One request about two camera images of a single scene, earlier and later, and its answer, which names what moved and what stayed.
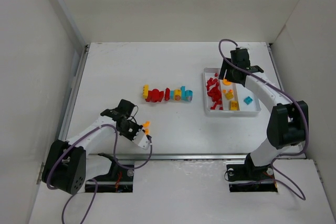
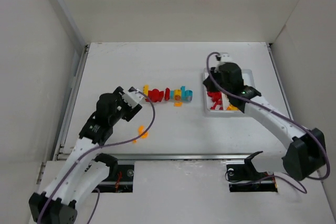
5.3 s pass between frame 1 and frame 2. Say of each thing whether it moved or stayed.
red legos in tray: stayed
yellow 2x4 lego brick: stayed
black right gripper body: moved
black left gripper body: moved
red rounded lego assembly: stayed
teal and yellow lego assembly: stayed
